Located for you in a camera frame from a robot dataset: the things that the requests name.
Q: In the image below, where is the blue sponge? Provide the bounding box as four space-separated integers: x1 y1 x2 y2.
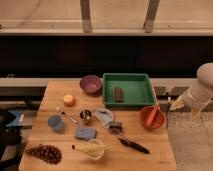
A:
75 127 96 140

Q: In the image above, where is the metal spoon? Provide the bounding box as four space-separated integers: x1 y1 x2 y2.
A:
56 107 79 124

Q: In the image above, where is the blue plastic cup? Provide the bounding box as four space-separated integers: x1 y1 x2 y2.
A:
47 115 63 132

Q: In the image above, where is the black handled knife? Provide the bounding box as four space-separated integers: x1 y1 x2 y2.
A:
118 137 150 154

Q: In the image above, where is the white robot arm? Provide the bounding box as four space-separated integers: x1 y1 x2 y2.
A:
170 63 213 120

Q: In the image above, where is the black chair with blue seat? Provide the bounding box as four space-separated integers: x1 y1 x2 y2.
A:
0 107 26 171

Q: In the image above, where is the brown block in tray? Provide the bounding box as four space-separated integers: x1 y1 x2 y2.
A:
114 87 123 102

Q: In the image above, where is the dark grape bunch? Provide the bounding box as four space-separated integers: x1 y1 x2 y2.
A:
25 144 62 164

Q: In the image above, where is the orange yellow round fruit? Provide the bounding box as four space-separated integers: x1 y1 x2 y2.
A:
63 95 75 107

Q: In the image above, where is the orange stick in bowl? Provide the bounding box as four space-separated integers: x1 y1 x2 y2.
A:
145 105 158 127

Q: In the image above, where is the orange red bowl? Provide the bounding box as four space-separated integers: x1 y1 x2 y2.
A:
140 105 164 129

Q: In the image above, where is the small metal cup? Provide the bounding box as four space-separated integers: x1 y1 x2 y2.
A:
80 110 92 125

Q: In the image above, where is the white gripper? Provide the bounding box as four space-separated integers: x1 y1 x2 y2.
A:
170 87 211 121

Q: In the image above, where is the green plastic tray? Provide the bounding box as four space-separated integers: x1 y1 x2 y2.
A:
102 73 155 108

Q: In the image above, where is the purple bowl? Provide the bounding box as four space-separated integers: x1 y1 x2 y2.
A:
79 75 102 94

